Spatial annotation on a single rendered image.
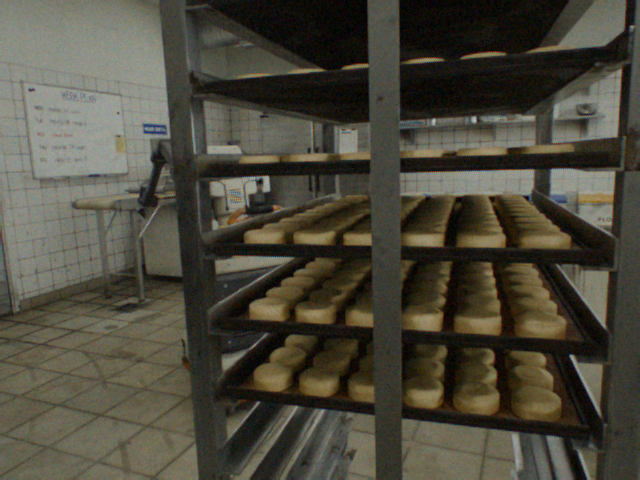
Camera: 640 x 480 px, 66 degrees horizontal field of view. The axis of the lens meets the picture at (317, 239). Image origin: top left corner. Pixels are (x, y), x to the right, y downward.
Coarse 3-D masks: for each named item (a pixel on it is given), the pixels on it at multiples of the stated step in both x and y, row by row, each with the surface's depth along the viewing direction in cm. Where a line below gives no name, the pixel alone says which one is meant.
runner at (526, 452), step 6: (522, 438) 97; (528, 438) 97; (522, 444) 95; (528, 444) 95; (522, 450) 93; (528, 450) 93; (522, 456) 92; (528, 456) 92; (528, 462) 90; (528, 468) 88; (534, 468) 88; (528, 474) 86; (534, 474) 86
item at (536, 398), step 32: (288, 352) 69; (320, 352) 69; (352, 352) 71; (416, 352) 68; (448, 352) 72; (480, 352) 67; (512, 352) 66; (256, 384) 62; (288, 384) 62; (320, 384) 59; (352, 384) 59; (416, 384) 58; (448, 384) 62; (480, 384) 58; (512, 384) 59; (544, 384) 58; (512, 416) 54; (544, 416) 52
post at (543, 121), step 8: (544, 112) 99; (552, 112) 99; (536, 120) 101; (544, 120) 99; (552, 120) 99; (536, 128) 101; (544, 128) 100; (552, 128) 99; (536, 136) 101; (544, 136) 100; (552, 136) 99; (536, 144) 101; (536, 176) 101; (544, 176) 101; (536, 184) 102; (544, 184) 101; (544, 192) 102
